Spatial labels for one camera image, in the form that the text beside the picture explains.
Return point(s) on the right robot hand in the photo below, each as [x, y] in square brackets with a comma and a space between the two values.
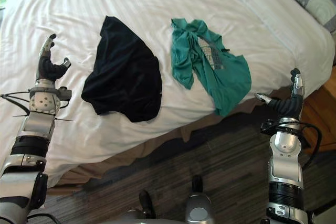
[292, 102]

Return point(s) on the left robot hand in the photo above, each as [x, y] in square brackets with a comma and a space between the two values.
[48, 68]

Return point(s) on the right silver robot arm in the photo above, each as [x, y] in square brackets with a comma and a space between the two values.
[284, 166]

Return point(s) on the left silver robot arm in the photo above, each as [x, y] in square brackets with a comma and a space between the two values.
[29, 140]

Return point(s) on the white bed sheet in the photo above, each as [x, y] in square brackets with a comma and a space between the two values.
[147, 51]

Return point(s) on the tan bed skirt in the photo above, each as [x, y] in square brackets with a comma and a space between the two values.
[147, 142]

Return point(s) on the wooden nightstand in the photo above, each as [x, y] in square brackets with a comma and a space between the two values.
[320, 121]

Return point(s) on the black t-shirt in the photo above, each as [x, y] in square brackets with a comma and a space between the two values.
[124, 73]

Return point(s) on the green printed t-shirt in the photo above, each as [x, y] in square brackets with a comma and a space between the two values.
[210, 64]

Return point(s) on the silver robot body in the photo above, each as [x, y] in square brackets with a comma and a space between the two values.
[181, 208]

